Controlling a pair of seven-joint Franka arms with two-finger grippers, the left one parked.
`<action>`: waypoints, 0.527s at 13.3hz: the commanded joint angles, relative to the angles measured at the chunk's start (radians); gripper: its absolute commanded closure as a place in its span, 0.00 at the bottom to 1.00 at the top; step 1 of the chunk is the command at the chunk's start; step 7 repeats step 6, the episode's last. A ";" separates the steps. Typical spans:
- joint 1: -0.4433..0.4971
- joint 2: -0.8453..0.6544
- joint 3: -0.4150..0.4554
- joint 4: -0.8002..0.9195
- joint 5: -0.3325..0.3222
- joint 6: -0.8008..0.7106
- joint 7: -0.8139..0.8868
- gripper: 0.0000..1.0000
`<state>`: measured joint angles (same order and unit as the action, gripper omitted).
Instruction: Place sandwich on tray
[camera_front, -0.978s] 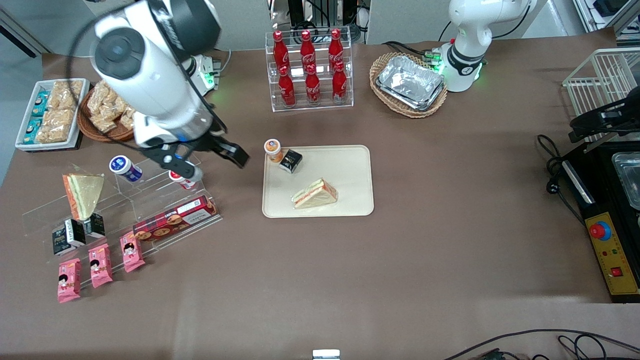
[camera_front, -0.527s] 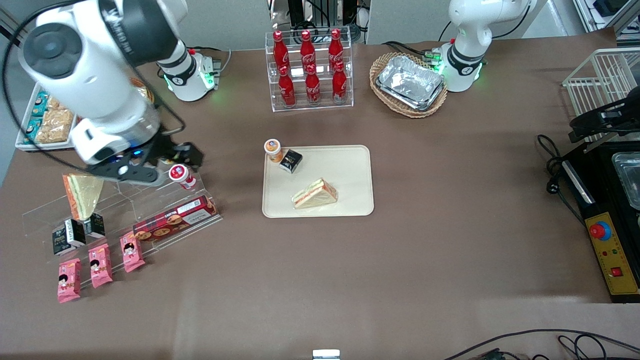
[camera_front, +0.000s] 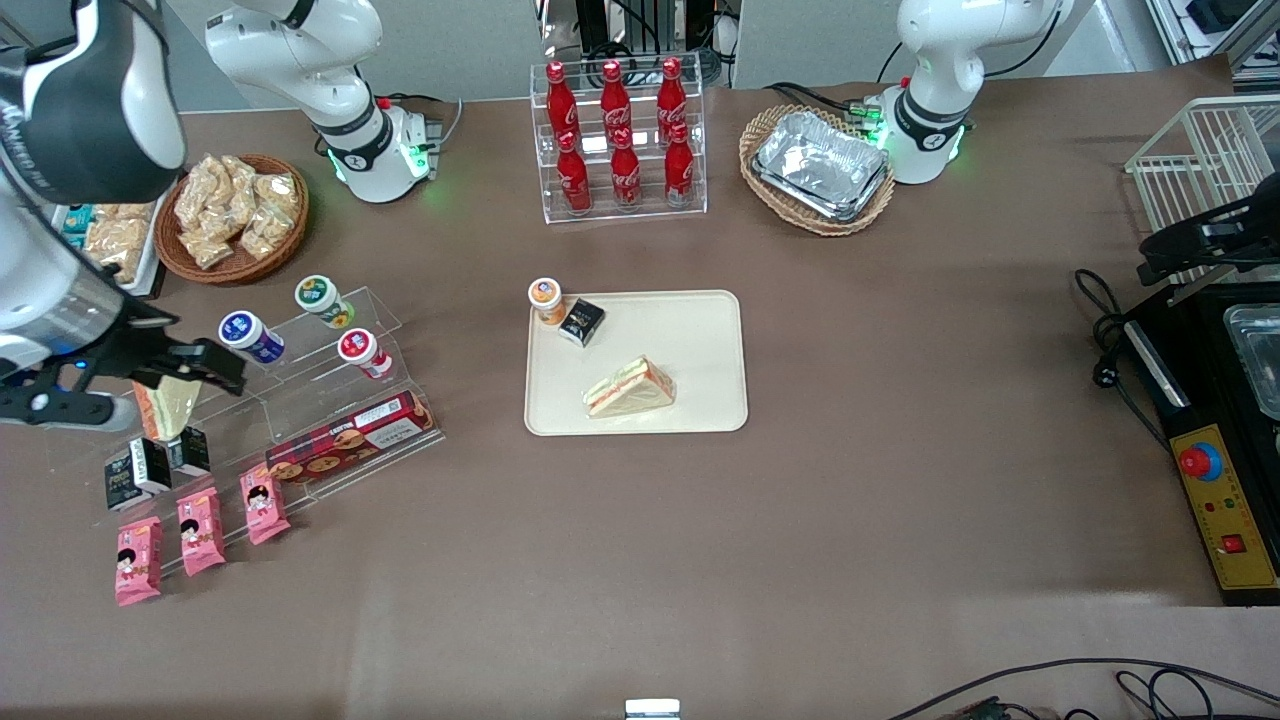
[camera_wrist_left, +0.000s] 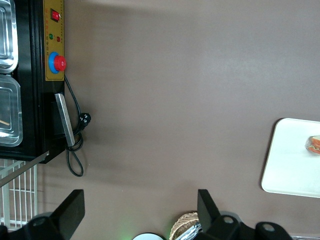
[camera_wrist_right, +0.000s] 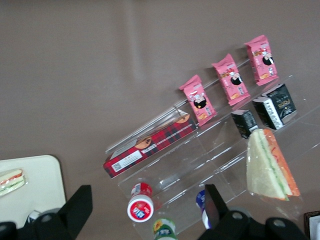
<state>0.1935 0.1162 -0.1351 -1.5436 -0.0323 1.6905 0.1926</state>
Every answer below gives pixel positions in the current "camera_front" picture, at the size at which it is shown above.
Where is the looped black cable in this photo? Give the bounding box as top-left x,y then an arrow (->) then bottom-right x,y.
1115,668 -> 1280,720

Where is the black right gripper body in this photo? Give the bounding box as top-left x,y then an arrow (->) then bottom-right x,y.
45,298 -> 181,393

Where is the wicker basket with foil trays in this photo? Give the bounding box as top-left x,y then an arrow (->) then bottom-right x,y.
739,104 -> 897,237

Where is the stack of foil trays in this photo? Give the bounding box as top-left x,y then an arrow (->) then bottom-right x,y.
752,110 -> 891,222

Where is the red cap yogurt bottle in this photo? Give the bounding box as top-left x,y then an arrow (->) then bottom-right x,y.
336,328 -> 394,381

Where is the black power cable with plug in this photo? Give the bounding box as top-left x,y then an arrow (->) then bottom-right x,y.
1073,268 -> 1171,451

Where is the black metal frame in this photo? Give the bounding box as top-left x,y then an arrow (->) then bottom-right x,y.
540,0 -> 741,89

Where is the blue cap yogurt bottle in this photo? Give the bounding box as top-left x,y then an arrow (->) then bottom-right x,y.
218,310 -> 287,365

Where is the sandwich with red filling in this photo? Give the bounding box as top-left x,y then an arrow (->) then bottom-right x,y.
582,356 -> 678,420

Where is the wicker basket with snack bags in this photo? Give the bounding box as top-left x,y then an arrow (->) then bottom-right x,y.
153,153 -> 311,287

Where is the wrapped triangle sandwich with carrot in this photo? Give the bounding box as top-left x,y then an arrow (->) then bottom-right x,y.
133,375 -> 206,443

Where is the cream plastic tray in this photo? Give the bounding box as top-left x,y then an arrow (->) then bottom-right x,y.
523,289 -> 750,438

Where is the clear acrylic bottle rack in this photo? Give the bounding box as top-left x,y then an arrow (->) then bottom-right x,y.
530,55 -> 709,224

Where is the clear acrylic stepped stand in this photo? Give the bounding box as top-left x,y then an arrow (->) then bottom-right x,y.
230,286 -> 448,506
45,380 -> 301,581

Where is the orange cap yogurt bottle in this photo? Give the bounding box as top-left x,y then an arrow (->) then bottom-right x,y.
527,277 -> 567,327

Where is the aluminium frame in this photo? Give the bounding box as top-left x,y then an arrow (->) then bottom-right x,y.
1150,0 -> 1280,71

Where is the small black box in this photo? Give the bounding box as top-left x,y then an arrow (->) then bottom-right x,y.
104,455 -> 146,512
557,297 -> 607,349
130,438 -> 173,495
168,426 -> 212,477

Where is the white rectangular dish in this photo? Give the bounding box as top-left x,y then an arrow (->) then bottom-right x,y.
55,198 -> 168,301

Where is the red cola bottle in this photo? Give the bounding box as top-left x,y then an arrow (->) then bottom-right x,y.
600,60 -> 632,139
664,123 -> 696,208
610,128 -> 643,211
657,57 -> 691,136
546,62 -> 579,141
557,130 -> 592,214

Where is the grey cable at right arm base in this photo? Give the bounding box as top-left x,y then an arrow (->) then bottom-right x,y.
380,90 -> 466,153

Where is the red tartan shortbread box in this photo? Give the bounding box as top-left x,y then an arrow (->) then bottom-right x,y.
264,390 -> 439,486

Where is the black cable at left arm base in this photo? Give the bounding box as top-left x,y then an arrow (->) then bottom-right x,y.
765,80 -> 906,126

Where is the white wire rack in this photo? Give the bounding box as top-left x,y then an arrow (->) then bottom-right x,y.
1125,95 -> 1280,286

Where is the black machine with yellow panel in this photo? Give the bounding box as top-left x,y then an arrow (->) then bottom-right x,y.
1125,280 -> 1280,608

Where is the metal machine tray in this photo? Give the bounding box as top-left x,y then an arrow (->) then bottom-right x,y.
1222,303 -> 1280,421

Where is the black machine lever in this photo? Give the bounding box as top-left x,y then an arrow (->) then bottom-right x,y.
1138,195 -> 1280,291

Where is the long black cable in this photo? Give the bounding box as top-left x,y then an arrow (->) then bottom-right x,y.
888,657 -> 1280,720

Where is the clear bag of crackers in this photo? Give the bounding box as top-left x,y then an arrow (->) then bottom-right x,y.
175,160 -> 226,231
220,155 -> 263,216
255,172 -> 301,216
237,205 -> 296,261
180,228 -> 233,271

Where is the pink snack packet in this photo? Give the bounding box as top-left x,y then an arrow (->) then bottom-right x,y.
240,464 -> 292,547
114,516 -> 163,608
176,487 -> 227,577

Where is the red emergency stop button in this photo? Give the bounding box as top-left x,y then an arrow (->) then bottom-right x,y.
1178,441 -> 1224,483

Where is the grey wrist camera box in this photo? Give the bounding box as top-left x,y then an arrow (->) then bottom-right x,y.
0,385 -> 138,431

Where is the green cap yogurt bottle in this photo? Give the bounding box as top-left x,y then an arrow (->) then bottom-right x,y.
294,275 -> 355,331

